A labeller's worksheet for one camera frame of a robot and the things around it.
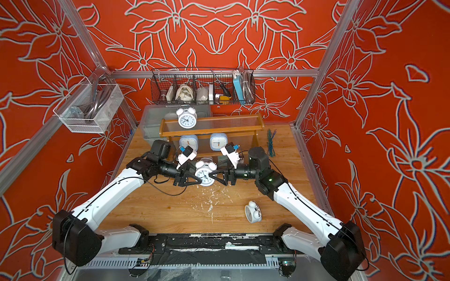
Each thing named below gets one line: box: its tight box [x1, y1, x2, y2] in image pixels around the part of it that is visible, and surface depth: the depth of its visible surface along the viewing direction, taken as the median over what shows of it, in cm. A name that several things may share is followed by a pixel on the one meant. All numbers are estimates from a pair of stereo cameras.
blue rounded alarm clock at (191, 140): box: [179, 134, 199, 152], surface depth 85 cm
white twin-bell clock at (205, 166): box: [194, 157, 218, 187], surface depth 66 cm
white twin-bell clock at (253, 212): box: [244, 199, 263, 224], surface depth 76 cm
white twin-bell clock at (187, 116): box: [175, 104, 198, 130], surface depth 76 cm
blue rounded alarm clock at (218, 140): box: [209, 132, 228, 152], surface depth 86 cm
